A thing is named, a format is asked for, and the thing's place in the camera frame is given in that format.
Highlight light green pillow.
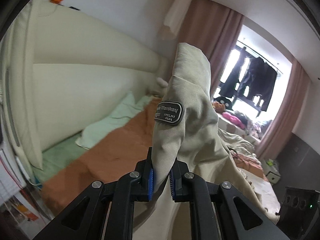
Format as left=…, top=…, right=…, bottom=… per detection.
left=75, top=91, right=160, bottom=150

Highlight pink cloth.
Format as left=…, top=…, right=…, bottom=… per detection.
left=222, top=111, right=247, bottom=128

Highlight orange blanket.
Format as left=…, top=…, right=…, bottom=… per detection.
left=40, top=97, right=267, bottom=220

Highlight black cables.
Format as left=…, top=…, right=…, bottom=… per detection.
left=229, top=147, right=253, bottom=163

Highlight window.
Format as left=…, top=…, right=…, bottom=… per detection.
left=212, top=34, right=293, bottom=120

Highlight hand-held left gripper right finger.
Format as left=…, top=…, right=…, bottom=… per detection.
left=169, top=157, right=290, bottom=240

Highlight patterned clothes pile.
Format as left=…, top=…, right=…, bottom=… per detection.
left=235, top=112, right=273, bottom=140

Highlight cream padded headboard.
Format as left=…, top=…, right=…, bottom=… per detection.
left=0, top=0, right=168, bottom=170

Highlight cluttered shelf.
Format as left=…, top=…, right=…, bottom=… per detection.
left=0, top=135, right=40, bottom=230

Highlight dark hanging clothes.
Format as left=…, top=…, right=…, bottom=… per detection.
left=239, top=54, right=278, bottom=113

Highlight grey crumpled quilt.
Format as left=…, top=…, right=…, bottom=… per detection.
left=217, top=127, right=258, bottom=160

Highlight floral bed sheet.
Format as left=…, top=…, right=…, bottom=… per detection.
left=250, top=177, right=282, bottom=220

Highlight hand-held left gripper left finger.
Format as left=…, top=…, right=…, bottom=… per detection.
left=32, top=147, right=155, bottom=240

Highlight metal clothes rail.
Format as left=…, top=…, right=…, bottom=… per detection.
left=236, top=39, right=284, bottom=74

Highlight black plush toy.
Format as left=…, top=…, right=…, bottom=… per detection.
left=214, top=95, right=234, bottom=109

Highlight light green bed sheet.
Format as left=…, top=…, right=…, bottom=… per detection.
left=32, top=135, right=95, bottom=183

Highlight white nightstand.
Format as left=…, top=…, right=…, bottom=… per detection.
left=264, top=159, right=282, bottom=184

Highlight beige jacket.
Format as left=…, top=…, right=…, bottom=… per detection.
left=131, top=42, right=282, bottom=240

